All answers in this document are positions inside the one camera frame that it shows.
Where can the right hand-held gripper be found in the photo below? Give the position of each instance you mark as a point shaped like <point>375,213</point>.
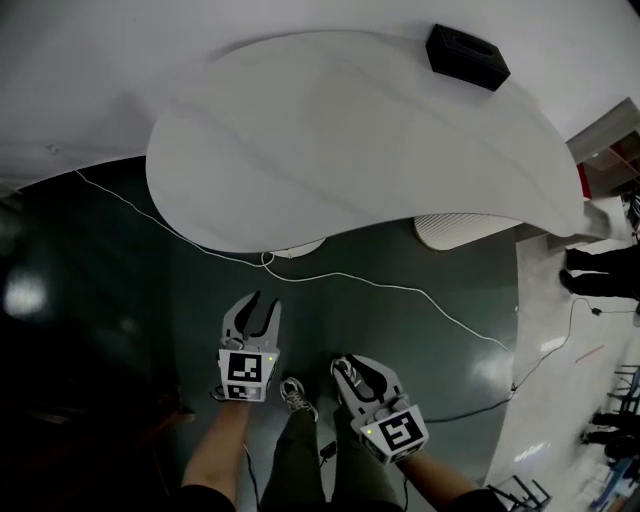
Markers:
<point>400,430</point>

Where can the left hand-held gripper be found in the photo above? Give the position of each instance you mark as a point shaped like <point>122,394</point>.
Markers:
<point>247,367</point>

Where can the white curved desk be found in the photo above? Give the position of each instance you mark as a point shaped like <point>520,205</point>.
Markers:
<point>350,150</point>

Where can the person's right forearm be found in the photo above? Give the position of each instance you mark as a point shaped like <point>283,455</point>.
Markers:
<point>435,475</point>

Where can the person's left forearm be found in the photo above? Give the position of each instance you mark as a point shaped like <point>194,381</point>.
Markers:
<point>220,445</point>

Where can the person's right grey shoe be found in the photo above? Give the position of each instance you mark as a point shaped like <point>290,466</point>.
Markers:
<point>345,367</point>

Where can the person's grey shoe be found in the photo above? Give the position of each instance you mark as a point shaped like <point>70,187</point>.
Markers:
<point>299,397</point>
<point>345,367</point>

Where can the black power adapter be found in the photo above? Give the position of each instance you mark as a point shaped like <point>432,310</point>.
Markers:
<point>597,311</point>
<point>328,450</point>

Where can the person's left grey shoe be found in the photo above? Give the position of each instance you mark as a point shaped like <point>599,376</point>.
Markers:
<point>299,397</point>

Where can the person's right leg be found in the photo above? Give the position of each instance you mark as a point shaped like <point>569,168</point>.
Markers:
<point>355,465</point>

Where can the person's leg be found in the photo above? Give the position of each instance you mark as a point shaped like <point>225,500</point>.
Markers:
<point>355,465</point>
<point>295,460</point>

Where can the person's left leg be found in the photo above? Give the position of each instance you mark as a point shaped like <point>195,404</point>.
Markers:
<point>295,460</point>

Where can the dark brown wooden furniture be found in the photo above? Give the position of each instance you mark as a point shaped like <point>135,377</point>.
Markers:
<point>150,415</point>

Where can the black metal rack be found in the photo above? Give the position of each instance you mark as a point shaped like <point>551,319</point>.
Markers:
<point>520,492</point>

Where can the person's black shirt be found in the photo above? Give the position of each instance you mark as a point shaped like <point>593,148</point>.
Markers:
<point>205,500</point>

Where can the red floor tape strip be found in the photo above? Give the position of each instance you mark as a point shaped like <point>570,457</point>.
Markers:
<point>590,353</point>

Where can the black metal chair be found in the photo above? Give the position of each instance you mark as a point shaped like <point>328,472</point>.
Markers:
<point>627,390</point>

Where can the black tissue box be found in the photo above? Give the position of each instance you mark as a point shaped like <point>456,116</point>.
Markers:
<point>465,55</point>

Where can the blue metal frame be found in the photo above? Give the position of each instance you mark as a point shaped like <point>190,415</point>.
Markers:
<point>622,475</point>

